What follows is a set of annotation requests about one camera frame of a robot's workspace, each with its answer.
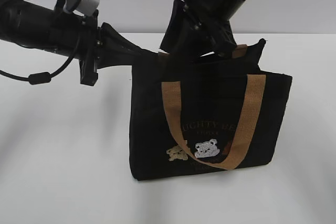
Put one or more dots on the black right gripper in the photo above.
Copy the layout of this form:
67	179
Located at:
210	20

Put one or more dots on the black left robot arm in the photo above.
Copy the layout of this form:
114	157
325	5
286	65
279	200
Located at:
28	25

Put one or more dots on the black canvas tote bag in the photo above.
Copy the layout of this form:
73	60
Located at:
216	114

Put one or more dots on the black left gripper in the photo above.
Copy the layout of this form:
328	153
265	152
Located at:
75	36

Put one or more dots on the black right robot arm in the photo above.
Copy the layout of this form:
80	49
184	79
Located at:
198	45

